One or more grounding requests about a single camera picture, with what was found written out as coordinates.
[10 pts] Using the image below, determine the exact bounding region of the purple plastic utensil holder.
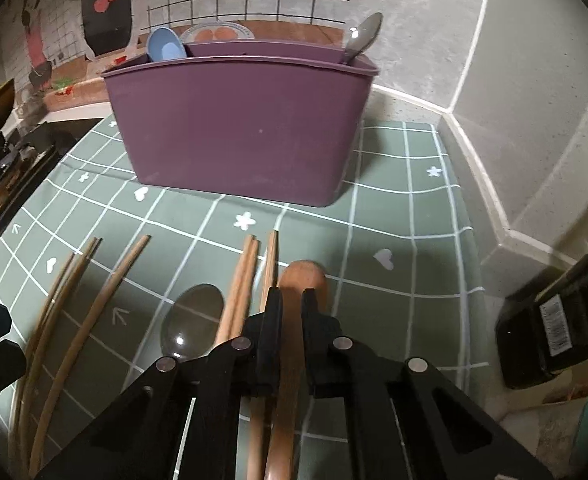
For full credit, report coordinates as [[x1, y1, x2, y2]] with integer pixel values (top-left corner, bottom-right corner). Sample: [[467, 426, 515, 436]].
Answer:
[[99, 40, 379, 208]]

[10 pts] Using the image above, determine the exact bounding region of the blue plastic spoon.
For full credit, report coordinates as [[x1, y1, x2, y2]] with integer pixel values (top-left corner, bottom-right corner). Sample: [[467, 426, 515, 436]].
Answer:
[[146, 27, 187, 63]]

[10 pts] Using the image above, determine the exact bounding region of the brown wooden chopstick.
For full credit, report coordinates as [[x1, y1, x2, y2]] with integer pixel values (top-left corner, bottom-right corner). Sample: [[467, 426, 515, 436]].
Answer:
[[224, 239, 261, 343], [213, 234, 255, 347], [247, 230, 279, 480]]

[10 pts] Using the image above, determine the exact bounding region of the cartoon kitchen wall poster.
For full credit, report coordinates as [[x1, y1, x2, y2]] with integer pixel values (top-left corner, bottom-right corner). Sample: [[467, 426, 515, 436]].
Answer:
[[1, 0, 369, 123]]

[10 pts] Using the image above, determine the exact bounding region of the wooden spoon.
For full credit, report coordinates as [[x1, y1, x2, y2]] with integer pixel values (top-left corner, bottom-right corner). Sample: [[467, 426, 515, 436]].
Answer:
[[265, 260, 329, 480]]

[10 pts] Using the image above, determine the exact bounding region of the black gas stove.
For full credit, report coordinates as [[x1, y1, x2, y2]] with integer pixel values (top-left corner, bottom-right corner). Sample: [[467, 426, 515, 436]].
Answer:
[[0, 120, 75, 256]]

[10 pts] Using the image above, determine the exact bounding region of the green checked table mat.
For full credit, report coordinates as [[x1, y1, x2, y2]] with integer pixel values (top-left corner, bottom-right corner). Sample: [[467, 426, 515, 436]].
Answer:
[[0, 115, 494, 480]]

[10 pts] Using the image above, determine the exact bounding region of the light bamboo chopstick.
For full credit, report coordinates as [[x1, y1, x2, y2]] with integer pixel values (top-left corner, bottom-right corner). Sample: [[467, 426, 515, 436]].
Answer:
[[28, 235, 152, 478], [16, 236, 103, 461], [11, 253, 76, 461]]

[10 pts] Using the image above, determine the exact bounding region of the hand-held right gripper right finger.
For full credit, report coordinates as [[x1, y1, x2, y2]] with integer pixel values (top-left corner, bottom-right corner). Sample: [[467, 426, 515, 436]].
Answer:
[[301, 287, 554, 480]]

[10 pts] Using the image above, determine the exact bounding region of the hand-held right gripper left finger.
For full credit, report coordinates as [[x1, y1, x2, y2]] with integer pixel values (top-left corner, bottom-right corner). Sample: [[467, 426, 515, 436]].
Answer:
[[34, 287, 283, 480]]

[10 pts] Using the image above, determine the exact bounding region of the dark soy sauce bottle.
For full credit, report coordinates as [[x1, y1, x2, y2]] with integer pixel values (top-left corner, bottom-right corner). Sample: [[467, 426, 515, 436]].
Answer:
[[494, 232, 588, 391]]

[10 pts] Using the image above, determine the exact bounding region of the grey translucent spoon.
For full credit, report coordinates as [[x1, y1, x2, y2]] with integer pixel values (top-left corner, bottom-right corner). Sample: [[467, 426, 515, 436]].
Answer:
[[160, 284, 225, 361], [341, 12, 385, 66]]

